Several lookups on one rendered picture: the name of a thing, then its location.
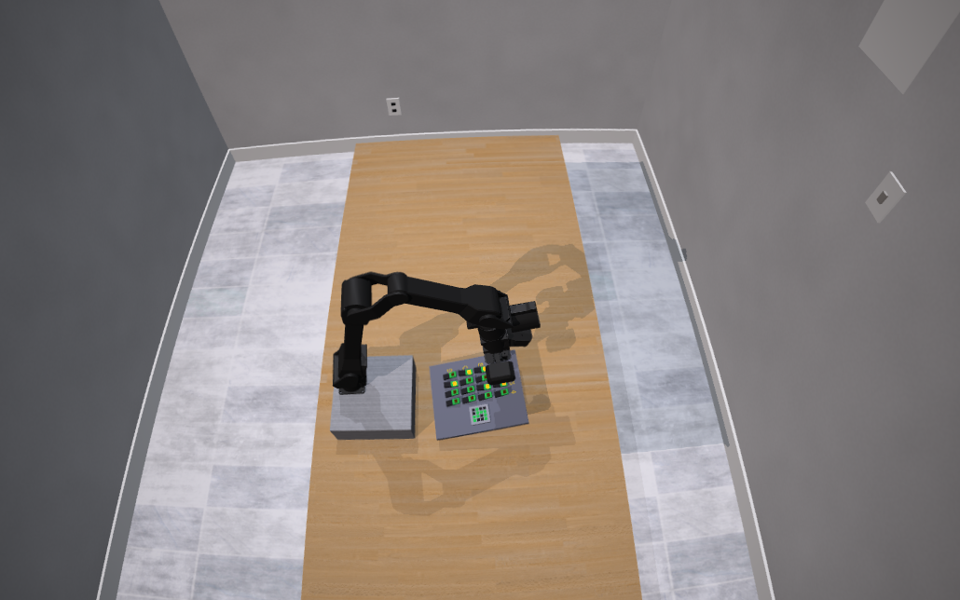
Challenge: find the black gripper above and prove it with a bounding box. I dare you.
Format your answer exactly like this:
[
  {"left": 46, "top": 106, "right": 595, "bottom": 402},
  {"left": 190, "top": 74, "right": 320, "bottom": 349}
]
[{"left": 479, "top": 330, "right": 515, "bottom": 386}]

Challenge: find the grey switch panel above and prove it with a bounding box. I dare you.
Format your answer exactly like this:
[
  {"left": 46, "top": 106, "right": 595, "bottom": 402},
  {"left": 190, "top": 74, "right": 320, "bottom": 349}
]
[{"left": 430, "top": 350, "right": 529, "bottom": 441}]

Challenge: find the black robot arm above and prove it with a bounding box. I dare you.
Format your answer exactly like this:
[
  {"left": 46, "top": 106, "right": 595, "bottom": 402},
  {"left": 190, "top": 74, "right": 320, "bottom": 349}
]
[{"left": 333, "top": 272, "right": 541, "bottom": 395}]

